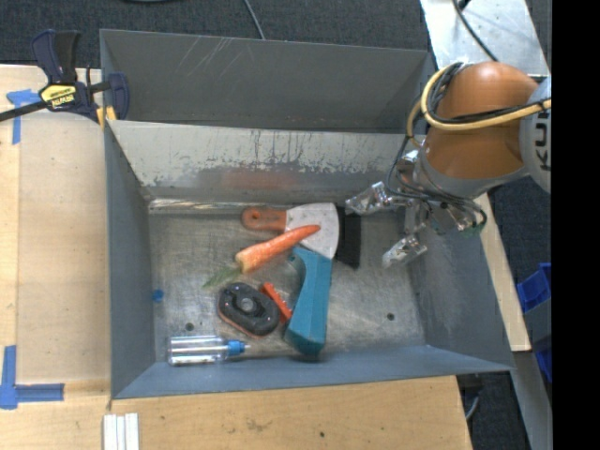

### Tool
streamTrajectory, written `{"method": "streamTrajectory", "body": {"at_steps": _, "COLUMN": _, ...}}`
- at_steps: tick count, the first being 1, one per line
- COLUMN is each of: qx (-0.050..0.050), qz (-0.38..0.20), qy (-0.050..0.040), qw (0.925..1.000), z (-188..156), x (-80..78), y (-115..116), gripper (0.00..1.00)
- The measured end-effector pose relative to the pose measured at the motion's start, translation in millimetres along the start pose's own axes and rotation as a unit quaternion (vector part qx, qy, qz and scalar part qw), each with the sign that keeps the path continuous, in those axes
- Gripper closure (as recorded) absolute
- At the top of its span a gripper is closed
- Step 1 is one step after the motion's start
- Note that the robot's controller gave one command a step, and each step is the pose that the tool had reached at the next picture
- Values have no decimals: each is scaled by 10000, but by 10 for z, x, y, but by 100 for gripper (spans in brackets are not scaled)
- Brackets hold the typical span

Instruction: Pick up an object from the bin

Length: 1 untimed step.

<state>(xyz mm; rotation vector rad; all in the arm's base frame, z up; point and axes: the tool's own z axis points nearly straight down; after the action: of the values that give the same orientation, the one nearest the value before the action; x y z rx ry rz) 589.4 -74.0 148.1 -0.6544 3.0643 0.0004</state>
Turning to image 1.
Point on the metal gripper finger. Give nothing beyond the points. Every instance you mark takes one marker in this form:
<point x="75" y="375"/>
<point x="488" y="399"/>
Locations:
<point x="404" y="250"/>
<point x="372" y="199"/>

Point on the black flat block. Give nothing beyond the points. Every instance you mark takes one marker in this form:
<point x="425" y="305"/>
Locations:
<point x="350" y="242"/>

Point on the grey metal bin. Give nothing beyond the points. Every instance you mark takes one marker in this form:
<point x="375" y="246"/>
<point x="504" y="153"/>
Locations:
<point x="375" y="307"/>

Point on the orange toy carrot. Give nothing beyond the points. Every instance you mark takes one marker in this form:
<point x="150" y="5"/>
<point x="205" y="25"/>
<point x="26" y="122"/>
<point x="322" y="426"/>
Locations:
<point x="272" y="249"/>

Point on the red ribbed plastic piece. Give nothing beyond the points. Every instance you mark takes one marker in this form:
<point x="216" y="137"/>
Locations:
<point x="276" y="300"/>

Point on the black oval disc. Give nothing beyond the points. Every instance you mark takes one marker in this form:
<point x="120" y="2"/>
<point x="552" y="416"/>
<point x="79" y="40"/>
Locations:
<point x="248" y="310"/>

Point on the clear plastic bottle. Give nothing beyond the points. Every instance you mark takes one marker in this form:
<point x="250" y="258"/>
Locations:
<point x="197" y="349"/>

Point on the pale wood flat board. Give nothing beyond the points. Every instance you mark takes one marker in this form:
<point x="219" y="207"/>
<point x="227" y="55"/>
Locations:
<point x="61" y="251"/>

